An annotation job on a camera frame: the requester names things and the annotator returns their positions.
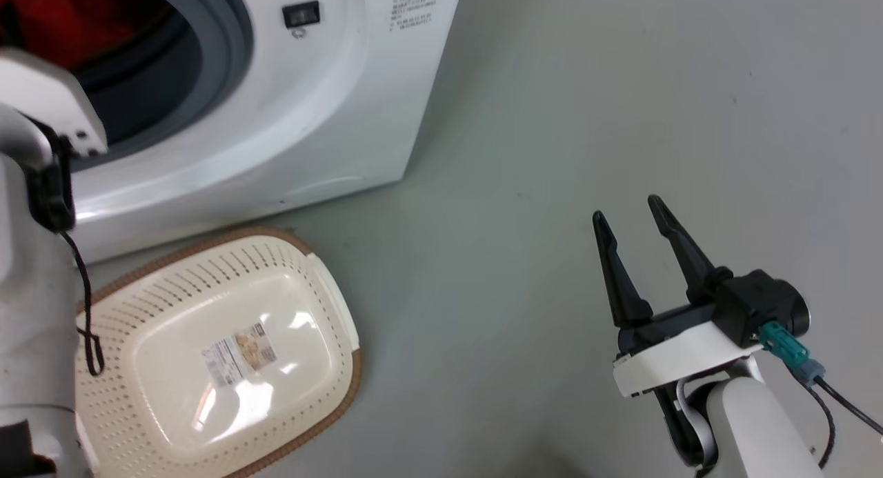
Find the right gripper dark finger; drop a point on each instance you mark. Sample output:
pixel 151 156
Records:
pixel 686 257
pixel 619 278

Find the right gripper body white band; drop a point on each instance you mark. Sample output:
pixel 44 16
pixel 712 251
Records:
pixel 679 357

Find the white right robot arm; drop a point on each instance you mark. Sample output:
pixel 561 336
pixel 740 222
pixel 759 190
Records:
pixel 759 430

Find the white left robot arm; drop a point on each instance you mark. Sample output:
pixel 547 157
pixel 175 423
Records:
pixel 31 312

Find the white front-load washing machine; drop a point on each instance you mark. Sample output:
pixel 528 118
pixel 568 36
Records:
pixel 331 105

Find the cream plastic laundry basket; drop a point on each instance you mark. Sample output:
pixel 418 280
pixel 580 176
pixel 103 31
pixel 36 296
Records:
pixel 227 292

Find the paper product sticker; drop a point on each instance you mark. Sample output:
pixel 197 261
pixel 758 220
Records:
pixel 239 354

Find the black door latch socket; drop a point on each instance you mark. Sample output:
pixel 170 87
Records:
pixel 301 14

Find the grey rubber door gasket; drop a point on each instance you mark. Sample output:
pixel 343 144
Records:
pixel 224 33

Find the red garment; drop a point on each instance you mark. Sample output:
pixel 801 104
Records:
pixel 62 16

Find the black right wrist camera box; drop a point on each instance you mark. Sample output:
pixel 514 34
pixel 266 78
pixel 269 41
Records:
pixel 759 302

